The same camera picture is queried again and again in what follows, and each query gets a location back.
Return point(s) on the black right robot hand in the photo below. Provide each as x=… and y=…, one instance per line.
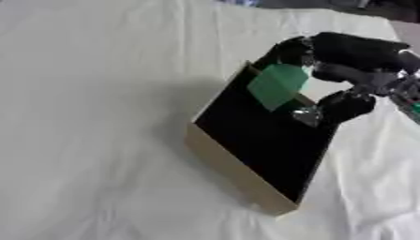
x=355, y=53

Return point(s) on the tan cardboard box black inside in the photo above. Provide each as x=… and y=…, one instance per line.
x=262, y=140

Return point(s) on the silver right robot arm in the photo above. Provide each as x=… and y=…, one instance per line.
x=410, y=93

